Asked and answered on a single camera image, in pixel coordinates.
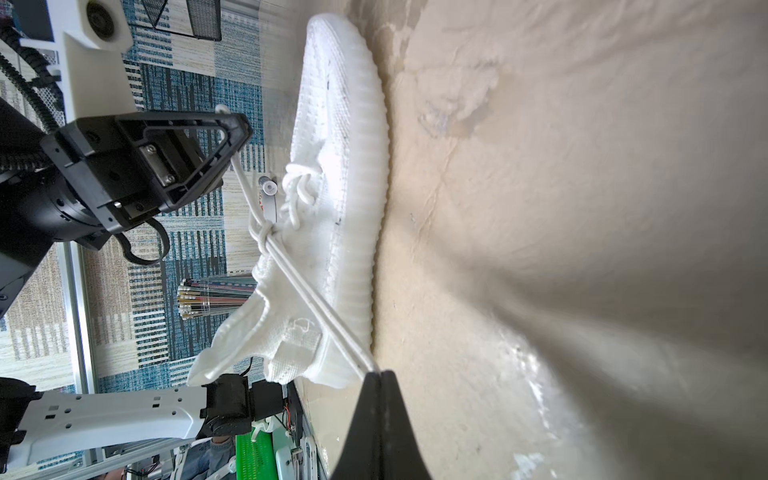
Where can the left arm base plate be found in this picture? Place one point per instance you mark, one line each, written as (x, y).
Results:
(293, 444)

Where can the white shoelace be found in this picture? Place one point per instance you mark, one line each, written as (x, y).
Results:
(288, 252)

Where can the cup of coloured pencils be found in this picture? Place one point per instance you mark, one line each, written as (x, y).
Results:
(216, 295)

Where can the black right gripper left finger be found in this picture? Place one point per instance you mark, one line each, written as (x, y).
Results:
(361, 454)

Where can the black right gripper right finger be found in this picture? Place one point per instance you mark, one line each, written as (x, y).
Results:
(400, 455)

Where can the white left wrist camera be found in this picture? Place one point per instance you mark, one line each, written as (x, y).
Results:
(94, 81)

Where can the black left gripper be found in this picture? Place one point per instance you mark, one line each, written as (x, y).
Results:
(112, 173)

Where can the blue glue stick white cap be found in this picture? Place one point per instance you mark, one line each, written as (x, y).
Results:
(268, 191)

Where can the white sneaker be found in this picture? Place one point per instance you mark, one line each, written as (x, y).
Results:
(324, 210)

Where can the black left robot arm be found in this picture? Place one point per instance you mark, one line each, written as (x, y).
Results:
(37, 426)

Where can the black wire mesh shelf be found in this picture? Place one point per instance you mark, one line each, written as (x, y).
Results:
(195, 19)

